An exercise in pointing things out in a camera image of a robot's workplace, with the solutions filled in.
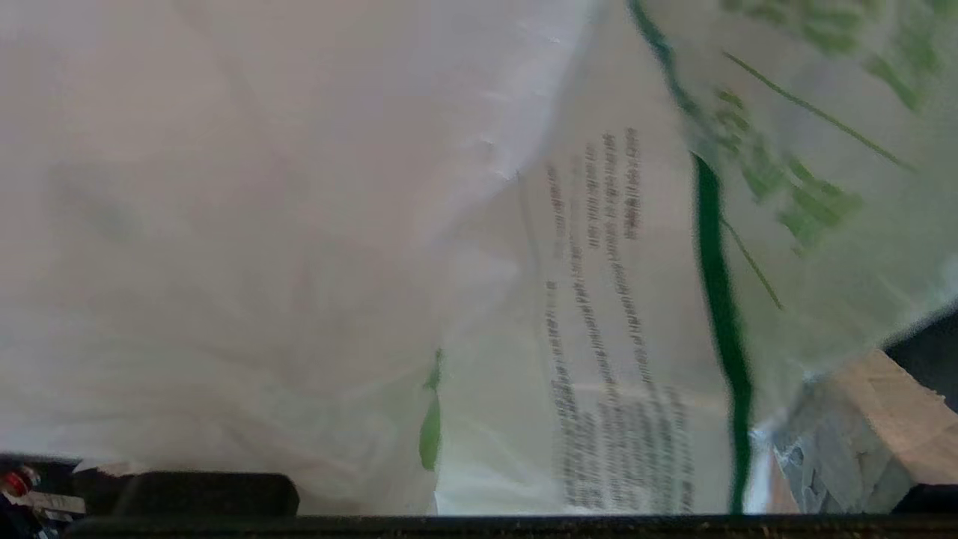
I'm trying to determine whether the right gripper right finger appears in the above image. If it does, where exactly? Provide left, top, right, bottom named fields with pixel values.
left=771, top=347, right=958, bottom=517

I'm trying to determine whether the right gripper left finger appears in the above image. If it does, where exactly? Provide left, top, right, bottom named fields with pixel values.
left=73, top=460, right=301, bottom=518

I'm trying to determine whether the white green-printed plastic trash bag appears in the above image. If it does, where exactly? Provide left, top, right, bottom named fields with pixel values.
left=0, top=0, right=958, bottom=517

